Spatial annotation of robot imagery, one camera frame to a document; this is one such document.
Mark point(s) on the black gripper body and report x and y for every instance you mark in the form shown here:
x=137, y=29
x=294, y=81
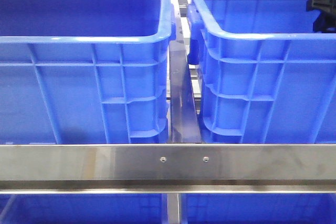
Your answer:
x=325, y=22

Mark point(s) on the blue crate front right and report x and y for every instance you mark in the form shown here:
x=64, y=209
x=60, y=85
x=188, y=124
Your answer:
x=266, y=76

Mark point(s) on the blue crate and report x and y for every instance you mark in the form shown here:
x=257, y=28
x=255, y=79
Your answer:
x=84, y=71
x=258, y=208
x=86, y=208
x=266, y=76

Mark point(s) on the steel rack centre divider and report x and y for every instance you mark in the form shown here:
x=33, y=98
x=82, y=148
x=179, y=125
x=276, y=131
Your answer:
x=183, y=118

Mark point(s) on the blue crate lower right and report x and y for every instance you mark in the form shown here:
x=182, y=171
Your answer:
x=258, y=208

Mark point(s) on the blue crate front left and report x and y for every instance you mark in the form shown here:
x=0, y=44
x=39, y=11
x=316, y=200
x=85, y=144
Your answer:
x=84, y=71

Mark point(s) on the blue crate lower left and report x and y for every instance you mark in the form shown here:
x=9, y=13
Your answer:
x=86, y=208

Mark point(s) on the steel rack front rail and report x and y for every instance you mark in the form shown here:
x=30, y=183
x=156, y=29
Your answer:
x=167, y=168

